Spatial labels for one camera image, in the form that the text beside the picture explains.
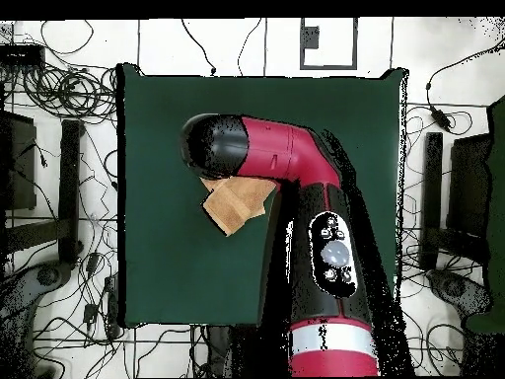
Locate black upright stand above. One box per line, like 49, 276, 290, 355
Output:
57, 118, 85, 265
419, 131, 444, 271

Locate black power adapter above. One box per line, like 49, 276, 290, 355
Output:
82, 302, 99, 326
429, 105, 453, 131

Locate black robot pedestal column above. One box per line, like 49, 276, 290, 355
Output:
204, 325, 293, 378

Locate coiled black cables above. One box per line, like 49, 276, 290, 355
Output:
22, 64, 118, 119

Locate dark pedestal leg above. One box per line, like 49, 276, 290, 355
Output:
427, 269, 492, 317
0, 262, 74, 317

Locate dark green table cloth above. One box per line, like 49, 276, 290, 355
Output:
116, 62, 409, 329

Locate dark green fabric item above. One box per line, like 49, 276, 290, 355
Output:
465, 94, 505, 335

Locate tan terry towel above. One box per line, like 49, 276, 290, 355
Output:
199, 176, 277, 237

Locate flat black device box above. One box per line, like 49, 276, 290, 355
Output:
0, 43, 46, 67

